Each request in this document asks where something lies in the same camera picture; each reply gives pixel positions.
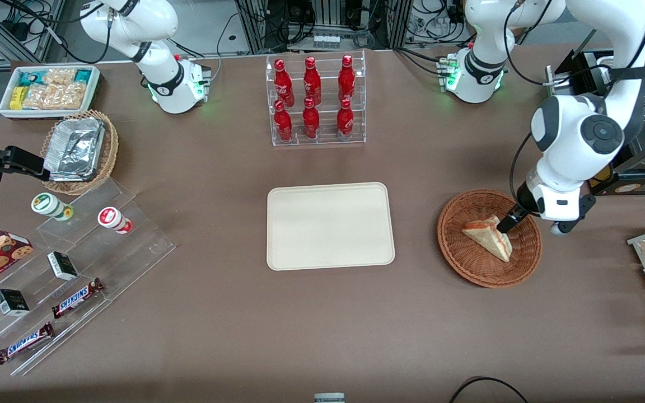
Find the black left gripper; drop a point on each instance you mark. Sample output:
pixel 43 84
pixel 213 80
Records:
pixel 524 200

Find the triangular sandwich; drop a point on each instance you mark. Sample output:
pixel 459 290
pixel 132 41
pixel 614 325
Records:
pixel 487 238

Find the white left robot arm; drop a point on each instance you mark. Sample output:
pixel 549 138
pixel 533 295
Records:
pixel 569 140

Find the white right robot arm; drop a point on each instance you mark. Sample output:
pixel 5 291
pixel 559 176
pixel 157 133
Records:
pixel 163 78

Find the brown wicker basket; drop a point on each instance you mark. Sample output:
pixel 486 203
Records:
pixel 479 268

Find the light wicker basket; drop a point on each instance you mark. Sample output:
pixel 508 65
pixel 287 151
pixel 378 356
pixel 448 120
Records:
pixel 110 151

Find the beige plastic tray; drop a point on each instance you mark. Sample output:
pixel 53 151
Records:
pixel 328 224

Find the green lid cup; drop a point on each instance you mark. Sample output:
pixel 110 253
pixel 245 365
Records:
pixel 48 205

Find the aluminium foil container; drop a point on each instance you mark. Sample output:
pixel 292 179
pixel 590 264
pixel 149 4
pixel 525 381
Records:
pixel 73 146

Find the white rectangular snack bin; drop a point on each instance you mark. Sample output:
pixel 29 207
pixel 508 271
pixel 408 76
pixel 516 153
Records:
pixel 6 112

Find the yellow snack packet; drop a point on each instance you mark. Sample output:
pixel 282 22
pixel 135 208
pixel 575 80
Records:
pixel 17 98

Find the clear cracker bag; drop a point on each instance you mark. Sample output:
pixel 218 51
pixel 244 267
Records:
pixel 41 97
pixel 59 76
pixel 71 96

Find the teal snack packet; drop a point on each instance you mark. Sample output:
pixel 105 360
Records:
pixel 30 78
pixel 83 75

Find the red lid cup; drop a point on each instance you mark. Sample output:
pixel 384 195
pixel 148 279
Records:
pixel 112 218

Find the small black box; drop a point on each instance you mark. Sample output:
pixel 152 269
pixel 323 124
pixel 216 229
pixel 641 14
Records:
pixel 11 303
pixel 62 266

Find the black food warmer case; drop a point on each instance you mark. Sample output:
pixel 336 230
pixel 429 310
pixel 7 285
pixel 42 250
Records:
pixel 644 168

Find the Snickers chocolate bar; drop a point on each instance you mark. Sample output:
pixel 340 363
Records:
pixel 78 298
pixel 24 343

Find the clear acrylic stepped shelf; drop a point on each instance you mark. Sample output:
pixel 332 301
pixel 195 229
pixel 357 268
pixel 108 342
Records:
pixel 143 246

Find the red cola bottle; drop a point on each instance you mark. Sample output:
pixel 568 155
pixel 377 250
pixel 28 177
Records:
pixel 345 120
pixel 283 123
pixel 346 78
pixel 312 81
pixel 282 81
pixel 311 120

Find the clear acrylic bottle rack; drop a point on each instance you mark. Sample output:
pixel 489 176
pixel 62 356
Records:
pixel 325 134

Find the grey device at table edge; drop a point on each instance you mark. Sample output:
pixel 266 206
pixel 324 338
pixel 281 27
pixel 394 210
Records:
pixel 329 398

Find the white power strip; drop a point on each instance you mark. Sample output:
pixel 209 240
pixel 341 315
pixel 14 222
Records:
pixel 326 41

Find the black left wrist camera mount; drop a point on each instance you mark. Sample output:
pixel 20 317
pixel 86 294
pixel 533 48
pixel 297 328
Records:
pixel 587 206

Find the aluminium frame rack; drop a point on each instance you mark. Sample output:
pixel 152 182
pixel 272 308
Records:
pixel 255 25

